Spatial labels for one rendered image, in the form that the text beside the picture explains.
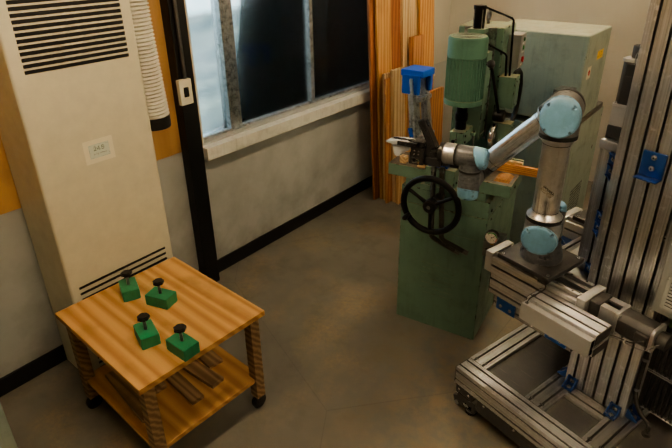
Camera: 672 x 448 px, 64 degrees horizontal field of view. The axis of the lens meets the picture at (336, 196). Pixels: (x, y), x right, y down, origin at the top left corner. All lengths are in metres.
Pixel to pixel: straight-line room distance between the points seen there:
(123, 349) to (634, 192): 1.89
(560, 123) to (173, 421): 1.80
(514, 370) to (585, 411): 0.31
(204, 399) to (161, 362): 0.39
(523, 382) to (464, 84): 1.31
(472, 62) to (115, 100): 1.54
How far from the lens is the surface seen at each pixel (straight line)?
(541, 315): 2.02
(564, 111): 1.74
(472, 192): 1.92
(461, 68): 2.49
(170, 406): 2.46
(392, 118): 4.06
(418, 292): 2.94
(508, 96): 2.73
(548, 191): 1.85
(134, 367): 2.14
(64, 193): 2.44
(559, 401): 2.48
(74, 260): 2.56
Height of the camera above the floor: 1.90
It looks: 26 degrees down
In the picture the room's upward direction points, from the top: 1 degrees counter-clockwise
